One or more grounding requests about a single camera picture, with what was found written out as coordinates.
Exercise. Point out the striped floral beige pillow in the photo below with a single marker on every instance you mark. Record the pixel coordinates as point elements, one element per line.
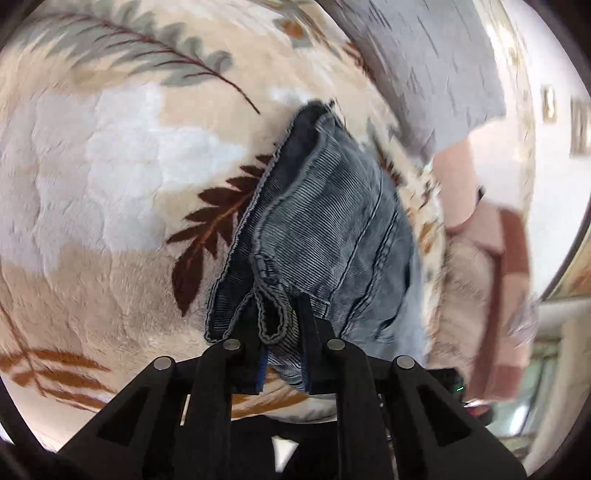
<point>464,308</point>

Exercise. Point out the leaf pattern fleece blanket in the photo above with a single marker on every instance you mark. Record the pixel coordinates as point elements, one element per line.
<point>132,136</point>

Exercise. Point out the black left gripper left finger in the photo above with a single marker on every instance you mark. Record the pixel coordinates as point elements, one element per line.
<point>172,421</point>

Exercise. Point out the grey quilted pillow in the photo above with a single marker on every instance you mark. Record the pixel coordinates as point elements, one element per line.
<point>432,61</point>

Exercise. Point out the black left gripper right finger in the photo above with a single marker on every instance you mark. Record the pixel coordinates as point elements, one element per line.
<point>395,420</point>

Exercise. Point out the pink bolster cushion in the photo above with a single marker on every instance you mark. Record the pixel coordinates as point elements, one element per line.
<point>455,171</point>

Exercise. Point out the blue denim pants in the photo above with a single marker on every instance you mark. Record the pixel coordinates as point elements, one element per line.
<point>325,221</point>

